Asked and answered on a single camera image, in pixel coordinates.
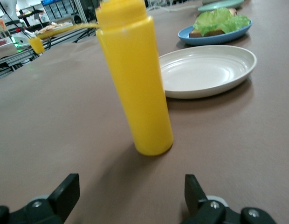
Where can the yellow squeeze bottle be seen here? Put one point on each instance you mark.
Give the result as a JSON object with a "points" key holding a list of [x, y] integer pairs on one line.
{"points": [[135, 81]]}

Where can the brown bread slice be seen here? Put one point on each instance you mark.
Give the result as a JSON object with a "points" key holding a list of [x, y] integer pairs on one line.
{"points": [[205, 33]]}

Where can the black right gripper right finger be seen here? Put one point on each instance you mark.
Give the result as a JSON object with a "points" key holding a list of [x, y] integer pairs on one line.
{"points": [[193, 196]]}

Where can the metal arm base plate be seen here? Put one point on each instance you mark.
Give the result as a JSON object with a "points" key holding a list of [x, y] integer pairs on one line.
{"points": [[21, 50]]}

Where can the white food tray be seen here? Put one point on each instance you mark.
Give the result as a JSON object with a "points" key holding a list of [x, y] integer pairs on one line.
{"points": [[56, 26]]}

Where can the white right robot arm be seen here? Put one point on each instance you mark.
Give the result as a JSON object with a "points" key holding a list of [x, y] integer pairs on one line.
{"points": [[7, 9]]}

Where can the green lettuce leaf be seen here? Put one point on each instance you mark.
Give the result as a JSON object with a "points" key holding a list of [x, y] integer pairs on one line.
{"points": [[212, 21]]}

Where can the aluminium table frame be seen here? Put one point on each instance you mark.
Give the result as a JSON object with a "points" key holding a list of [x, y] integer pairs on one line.
{"points": [[9, 63]]}

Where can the light green plate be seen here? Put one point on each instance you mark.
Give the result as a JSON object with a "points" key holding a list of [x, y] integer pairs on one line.
{"points": [[219, 6]]}

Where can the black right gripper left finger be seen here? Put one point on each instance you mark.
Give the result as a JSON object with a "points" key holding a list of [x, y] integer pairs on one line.
{"points": [[67, 193]]}

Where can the beige plate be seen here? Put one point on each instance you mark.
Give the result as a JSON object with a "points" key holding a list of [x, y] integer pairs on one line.
{"points": [[205, 70]]}

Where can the blue plate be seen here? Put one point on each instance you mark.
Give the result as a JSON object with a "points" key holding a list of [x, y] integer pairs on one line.
{"points": [[216, 40]]}

